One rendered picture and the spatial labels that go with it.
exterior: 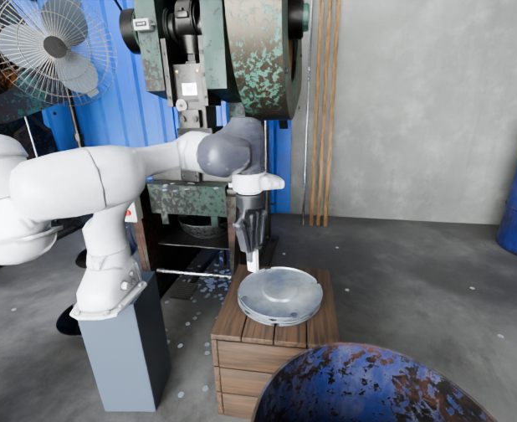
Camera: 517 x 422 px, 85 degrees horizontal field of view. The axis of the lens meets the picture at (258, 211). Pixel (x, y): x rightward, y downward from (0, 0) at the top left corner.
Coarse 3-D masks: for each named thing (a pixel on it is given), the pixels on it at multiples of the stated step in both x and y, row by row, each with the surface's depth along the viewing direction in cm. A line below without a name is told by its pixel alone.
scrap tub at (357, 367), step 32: (320, 352) 63; (352, 352) 64; (384, 352) 62; (288, 384) 61; (320, 384) 66; (352, 384) 66; (384, 384) 64; (416, 384) 59; (448, 384) 54; (256, 416) 50; (288, 416) 63; (320, 416) 69; (352, 416) 70; (384, 416) 66; (416, 416) 61; (448, 416) 55; (480, 416) 49
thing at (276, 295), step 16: (272, 272) 110; (288, 272) 109; (304, 272) 108; (240, 288) 100; (256, 288) 100; (272, 288) 99; (288, 288) 99; (304, 288) 100; (320, 288) 99; (256, 304) 92; (272, 304) 92; (288, 304) 92; (304, 304) 92
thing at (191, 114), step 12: (180, 72) 129; (192, 72) 128; (180, 84) 131; (192, 84) 130; (180, 96) 133; (192, 96) 132; (180, 108) 134; (192, 108) 134; (204, 108) 133; (180, 120) 137; (192, 120) 132; (204, 120) 135
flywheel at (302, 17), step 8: (288, 0) 114; (296, 0) 113; (304, 0) 118; (288, 8) 113; (296, 8) 112; (304, 8) 115; (288, 16) 114; (296, 16) 113; (304, 16) 115; (288, 24) 116; (296, 24) 115; (304, 24) 117; (288, 32) 118; (296, 32) 118; (288, 40) 149
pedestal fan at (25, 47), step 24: (72, 0) 147; (24, 24) 145; (48, 24) 144; (72, 24) 146; (96, 24) 153; (0, 48) 141; (24, 48) 145; (48, 48) 144; (72, 48) 149; (72, 72) 159; (96, 72) 161; (72, 96) 160; (72, 120) 172
